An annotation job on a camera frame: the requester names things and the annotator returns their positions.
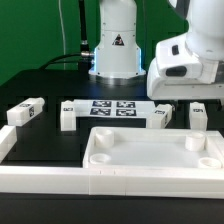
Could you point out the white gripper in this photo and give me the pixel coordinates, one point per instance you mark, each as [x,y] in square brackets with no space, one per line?
[177,73]

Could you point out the white desk top tray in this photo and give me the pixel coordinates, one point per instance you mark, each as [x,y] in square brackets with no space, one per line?
[153,148]

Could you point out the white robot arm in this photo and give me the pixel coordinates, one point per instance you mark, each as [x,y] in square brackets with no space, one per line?
[117,58]

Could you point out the white marker base plate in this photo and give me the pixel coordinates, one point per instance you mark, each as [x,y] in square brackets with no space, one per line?
[113,108]

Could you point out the white left fence wall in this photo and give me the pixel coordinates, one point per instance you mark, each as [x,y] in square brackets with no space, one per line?
[8,138]

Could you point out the white fence wall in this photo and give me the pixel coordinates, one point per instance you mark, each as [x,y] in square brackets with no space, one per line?
[192,183]
[8,138]

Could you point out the white front fence wall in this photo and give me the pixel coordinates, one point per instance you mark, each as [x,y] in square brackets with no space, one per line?
[192,183]

